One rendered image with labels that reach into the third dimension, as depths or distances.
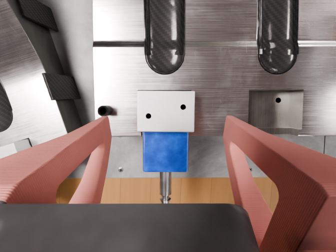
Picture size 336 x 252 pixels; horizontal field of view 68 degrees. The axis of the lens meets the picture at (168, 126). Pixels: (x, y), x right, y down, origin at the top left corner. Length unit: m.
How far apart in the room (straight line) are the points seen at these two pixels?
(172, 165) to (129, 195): 0.14
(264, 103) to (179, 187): 0.16
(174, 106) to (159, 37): 0.08
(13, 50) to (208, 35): 0.20
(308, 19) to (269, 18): 0.04
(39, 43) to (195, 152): 0.23
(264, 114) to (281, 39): 0.08
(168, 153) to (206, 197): 0.15
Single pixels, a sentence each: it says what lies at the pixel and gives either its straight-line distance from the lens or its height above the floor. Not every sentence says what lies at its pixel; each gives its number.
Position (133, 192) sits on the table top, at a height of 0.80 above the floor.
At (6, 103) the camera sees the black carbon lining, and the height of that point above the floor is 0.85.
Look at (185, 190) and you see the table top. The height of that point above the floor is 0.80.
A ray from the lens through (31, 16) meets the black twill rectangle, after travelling 0.33.
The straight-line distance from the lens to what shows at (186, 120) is 0.22.
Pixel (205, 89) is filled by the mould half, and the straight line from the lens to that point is 0.25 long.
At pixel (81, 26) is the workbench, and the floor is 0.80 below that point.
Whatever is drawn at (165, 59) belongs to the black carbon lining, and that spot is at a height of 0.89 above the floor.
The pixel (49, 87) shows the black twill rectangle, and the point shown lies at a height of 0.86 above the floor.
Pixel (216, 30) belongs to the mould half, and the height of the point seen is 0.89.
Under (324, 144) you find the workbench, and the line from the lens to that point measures 0.40.
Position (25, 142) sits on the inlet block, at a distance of 0.31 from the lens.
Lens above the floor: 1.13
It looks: 85 degrees down
